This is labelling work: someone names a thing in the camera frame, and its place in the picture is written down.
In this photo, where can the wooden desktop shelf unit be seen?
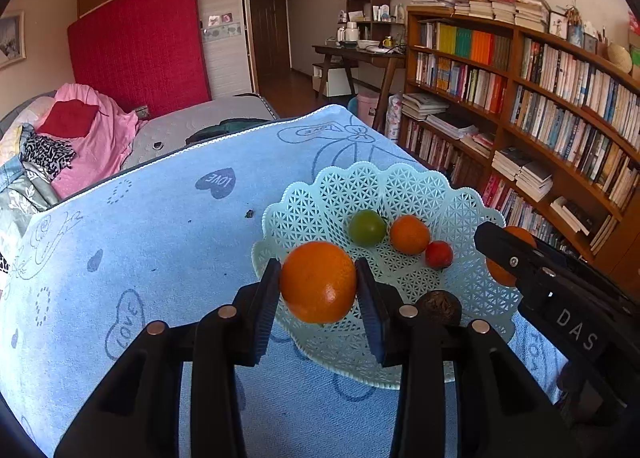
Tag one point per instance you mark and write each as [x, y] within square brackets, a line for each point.
[375, 20]

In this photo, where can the red upholstered headboard panel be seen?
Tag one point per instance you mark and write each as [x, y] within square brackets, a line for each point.
[142, 53]

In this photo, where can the small red tomato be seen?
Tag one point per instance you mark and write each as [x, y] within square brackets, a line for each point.
[438, 255]

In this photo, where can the grey mattress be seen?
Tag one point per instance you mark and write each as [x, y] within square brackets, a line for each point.
[161, 136]

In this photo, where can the pink waste bin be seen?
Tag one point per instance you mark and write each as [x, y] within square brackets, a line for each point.
[367, 104]

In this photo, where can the small textured orange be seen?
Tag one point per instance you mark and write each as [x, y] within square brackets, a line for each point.
[409, 235]

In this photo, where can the pile of clothes and bedding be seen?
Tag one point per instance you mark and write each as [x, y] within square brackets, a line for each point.
[56, 146]

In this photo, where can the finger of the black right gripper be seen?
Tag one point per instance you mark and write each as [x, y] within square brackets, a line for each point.
[520, 262]

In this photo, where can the light blue patterned towel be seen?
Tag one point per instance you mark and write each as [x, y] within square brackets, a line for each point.
[172, 241]

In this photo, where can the framed wedding photo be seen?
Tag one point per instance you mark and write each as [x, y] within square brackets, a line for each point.
[12, 38]

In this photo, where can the green round fruit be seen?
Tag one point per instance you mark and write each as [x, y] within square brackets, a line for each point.
[366, 228]

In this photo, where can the dark wooden door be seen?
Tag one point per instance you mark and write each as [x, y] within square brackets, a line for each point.
[270, 38]

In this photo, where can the wooden bookshelf with books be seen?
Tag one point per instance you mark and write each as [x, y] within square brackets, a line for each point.
[511, 98]

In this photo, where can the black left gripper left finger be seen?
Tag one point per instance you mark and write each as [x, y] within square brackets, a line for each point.
[134, 410]

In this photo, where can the oval orange fruit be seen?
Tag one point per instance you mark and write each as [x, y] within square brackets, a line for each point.
[318, 282]

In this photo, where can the white slatted wardrobe door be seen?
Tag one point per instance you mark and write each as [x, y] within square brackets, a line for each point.
[225, 47]

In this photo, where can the dark brown passion fruit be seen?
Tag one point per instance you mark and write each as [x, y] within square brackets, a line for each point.
[441, 307]

